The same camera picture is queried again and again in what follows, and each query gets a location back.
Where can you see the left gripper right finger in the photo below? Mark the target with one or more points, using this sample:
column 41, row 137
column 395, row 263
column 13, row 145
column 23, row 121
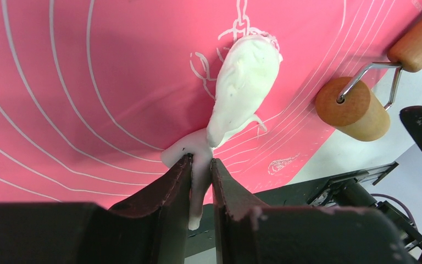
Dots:
column 250, row 231

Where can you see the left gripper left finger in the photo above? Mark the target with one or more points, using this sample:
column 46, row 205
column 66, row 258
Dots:
column 147, row 227

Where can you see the wooden dough roller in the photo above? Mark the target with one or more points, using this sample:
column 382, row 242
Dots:
column 348, row 105

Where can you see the white dough piece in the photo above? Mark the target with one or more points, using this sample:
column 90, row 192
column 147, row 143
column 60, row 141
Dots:
column 244, row 80

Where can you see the pink silicone baking mat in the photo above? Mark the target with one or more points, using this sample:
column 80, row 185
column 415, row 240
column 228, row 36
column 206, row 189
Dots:
column 91, row 92

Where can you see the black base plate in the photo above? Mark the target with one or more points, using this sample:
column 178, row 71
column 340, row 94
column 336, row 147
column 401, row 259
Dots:
column 349, row 188

